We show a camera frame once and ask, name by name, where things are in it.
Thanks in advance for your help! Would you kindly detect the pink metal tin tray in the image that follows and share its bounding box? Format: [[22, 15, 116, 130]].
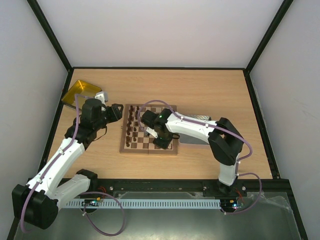
[[177, 114, 212, 145]]

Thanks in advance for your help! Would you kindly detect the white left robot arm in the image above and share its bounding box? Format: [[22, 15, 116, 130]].
[[11, 98, 124, 233]]

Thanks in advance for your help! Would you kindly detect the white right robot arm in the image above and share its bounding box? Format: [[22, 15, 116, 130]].
[[140, 108, 244, 196]]

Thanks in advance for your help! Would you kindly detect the wooden chess board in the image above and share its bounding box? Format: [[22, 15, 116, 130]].
[[119, 103, 179, 155]]

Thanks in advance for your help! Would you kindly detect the yellow tin lid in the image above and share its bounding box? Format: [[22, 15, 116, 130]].
[[62, 80, 102, 110]]

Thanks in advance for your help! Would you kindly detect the black enclosure frame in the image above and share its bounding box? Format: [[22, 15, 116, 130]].
[[4, 0, 310, 240]]

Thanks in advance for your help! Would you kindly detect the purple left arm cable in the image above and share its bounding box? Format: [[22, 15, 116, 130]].
[[19, 93, 126, 237]]

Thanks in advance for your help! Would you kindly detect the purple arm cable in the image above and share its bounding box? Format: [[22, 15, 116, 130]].
[[19, 93, 126, 237], [136, 99, 263, 215]]

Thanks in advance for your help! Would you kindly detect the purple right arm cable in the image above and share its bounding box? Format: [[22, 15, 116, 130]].
[[136, 99, 263, 215]]

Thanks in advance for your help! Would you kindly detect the slotted grey cable duct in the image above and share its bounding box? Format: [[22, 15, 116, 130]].
[[64, 198, 221, 210]]

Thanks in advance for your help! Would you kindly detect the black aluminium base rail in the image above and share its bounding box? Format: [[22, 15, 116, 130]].
[[24, 177, 292, 200]]

